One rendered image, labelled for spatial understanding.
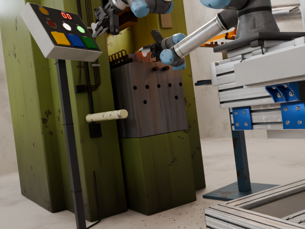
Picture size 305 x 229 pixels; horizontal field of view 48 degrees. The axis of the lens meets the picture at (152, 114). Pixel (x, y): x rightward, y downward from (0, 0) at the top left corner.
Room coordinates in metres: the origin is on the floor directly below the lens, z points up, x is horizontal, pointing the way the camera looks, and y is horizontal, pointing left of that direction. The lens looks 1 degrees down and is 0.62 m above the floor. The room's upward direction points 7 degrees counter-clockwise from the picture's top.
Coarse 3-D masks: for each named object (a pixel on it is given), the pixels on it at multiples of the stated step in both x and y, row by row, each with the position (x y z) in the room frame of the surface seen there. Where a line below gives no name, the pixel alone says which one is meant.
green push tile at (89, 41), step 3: (84, 39) 1.78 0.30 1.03; (87, 39) 1.80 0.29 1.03; (90, 39) 1.82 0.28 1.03; (84, 42) 1.77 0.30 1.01; (87, 42) 1.78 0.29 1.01; (90, 42) 1.80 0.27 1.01; (93, 42) 1.83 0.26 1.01; (87, 45) 1.76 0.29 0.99; (90, 45) 1.78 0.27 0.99; (93, 45) 1.80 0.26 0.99; (90, 48) 1.78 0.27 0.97; (93, 48) 1.79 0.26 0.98; (96, 48) 1.81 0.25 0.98
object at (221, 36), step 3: (234, 30) 2.07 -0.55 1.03; (225, 33) 2.12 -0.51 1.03; (231, 33) 2.09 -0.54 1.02; (234, 33) 2.07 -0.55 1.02; (216, 36) 2.17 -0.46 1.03; (219, 36) 2.16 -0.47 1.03; (222, 36) 2.14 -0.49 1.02; (213, 39) 2.19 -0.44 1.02; (216, 39) 2.17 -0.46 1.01; (219, 39) 2.18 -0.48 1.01; (207, 42) 2.25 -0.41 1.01
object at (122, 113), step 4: (104, 112) 1.88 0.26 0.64; (108, 112) 1.83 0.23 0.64; (112, 112) 1.78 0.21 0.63; (116, 112) 1.74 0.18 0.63; (120, 112) 1.71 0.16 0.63; (124, 112) 1.71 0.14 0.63; (88, 116) 2.05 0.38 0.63; (92, 116) 1.99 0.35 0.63; (96, 116) 1.94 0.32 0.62; (100, 116) 1.90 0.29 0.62; (104, 116) 1.85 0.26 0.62; (108, 116) 1.81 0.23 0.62; (112, 116) 1.78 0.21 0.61; (116, 116) 1.74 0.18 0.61; (120, 116) 1.71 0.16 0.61; (124, 116) 1.71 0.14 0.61; (88, 120) 2.06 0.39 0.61; (92, 120) 2.01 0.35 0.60; (96, 120) 1.97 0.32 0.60; (100, 120) 1.94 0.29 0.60
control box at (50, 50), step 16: (32, 16) 1.62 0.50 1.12; (48, 16) 1.68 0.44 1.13; (64, 16) 1.79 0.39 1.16; (32, 32) 1.63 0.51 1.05; (48, 32) 1.59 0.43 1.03; (64, 32) 1.70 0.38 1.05; (80, 32) 1.81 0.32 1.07; (48, 48) 1.58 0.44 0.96; (64, 48) 1.62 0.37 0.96; (80, 48) 1.71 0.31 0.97
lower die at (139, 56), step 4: (136, 52) 2.14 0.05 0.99; (140, 52) 2.15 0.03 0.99; (124, 56) 2.15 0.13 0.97; (128, 56) 2.11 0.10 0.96; (132, 56) 2.12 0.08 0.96; (136, 56) 2.14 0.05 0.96; (140, 56) 2.15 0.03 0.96; (148, 56) 2.19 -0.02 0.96; (152, 56) 2.20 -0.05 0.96; (116, 60) 2.24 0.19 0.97; (120, 60) 2.19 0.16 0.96; (136, 60) 2.13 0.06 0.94; (140, 60) 2.15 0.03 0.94; (144, 60) 2.17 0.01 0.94; (148, 60) 2.18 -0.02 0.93; (152, 60) 2.20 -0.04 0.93
